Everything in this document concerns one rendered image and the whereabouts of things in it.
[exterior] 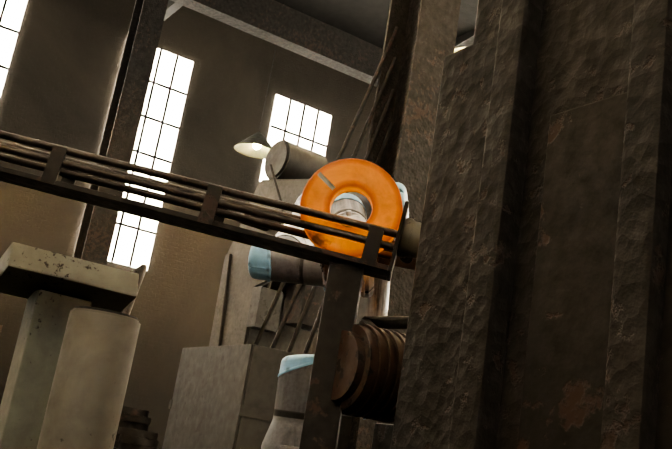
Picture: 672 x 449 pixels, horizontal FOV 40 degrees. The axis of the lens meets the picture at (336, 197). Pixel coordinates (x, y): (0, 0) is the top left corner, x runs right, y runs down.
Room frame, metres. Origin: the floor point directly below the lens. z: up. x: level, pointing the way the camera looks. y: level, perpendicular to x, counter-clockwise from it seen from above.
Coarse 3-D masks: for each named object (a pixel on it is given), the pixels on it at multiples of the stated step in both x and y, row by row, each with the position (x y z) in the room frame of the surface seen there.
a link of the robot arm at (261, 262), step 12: (300, 228) 1.78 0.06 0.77; (300, 240) 1.75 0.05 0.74; (252, 252) 1.69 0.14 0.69; (264, 252) 1.69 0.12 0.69; (276, 252) 1.68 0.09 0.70; (252, 264) 1.70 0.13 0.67; (264, 264) 1.69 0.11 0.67; (276, 264) 1.68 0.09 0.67; (288, 264) 1.68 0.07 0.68; (300, 264) 1.67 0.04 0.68; (252, 276) 1.72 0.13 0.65; (264, 276) 1.71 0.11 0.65; (276, 276) 1.70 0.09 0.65; (288, 276) 1.69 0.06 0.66; (300, 276) 1.69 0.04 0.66
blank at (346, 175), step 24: (336, 168) 1.31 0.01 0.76; (360, 168) 1.31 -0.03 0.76; (312, 192) 1.32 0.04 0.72; (336, 192) 1.32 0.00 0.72; (360, 192) 1.33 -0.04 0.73; (384, 192) 1.31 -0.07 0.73; (384, 216) 1.31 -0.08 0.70; (312, 240) 1.32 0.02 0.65; (336, 240) 1.31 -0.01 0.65; (384, 240) 1.31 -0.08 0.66
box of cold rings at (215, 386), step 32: (192, 352) 5.09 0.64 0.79; (224, 352) 4.71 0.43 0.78; (256, 352) 4.44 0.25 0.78; (288, 352) 4.53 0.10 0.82; (192, 384) 5.01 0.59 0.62; (224, 384) 4.64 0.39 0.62; (256, 384) 4.46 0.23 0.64; (192, 416) 4.93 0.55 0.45; (224, 416) 4.58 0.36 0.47; (256, 416) 4.47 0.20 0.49; (192, 448) 4.86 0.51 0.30; (224, 448) 4.52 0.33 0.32; (256, 448) 4.49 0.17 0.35
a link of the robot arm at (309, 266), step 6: (306, 264) 1.67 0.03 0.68; (312, 264) 1.67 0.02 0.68; (318, 264) 1.67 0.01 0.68; (306, 270) 1.67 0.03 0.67; (312, 270) 1.67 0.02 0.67; (318, 270) 1.67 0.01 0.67; (306, 276) 1.68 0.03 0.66; (312, 276) 1.68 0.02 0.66; (318, 276) 1.68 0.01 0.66; (306, 282) 1.70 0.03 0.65; (312, 282) 1.69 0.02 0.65; (318, 282) 1.69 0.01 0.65; (324, 288) 1.71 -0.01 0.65
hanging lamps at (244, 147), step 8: (472, 40) 8.04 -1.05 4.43; (456, 48) 8.21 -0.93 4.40; (272, 64) 12.16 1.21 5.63; (264, 104) 12.16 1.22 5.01; (256, 136) 12.03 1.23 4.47; (240, 144) 12.19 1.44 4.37; (248, 144) 12.29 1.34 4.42; (256, 144) 12.12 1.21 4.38; (264, 144) 11.93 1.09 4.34; (240, 152) 12.36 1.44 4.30; (248, 152) 12.40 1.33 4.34; (256, 152) 12.40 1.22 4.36; (264, 152) 12.37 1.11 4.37
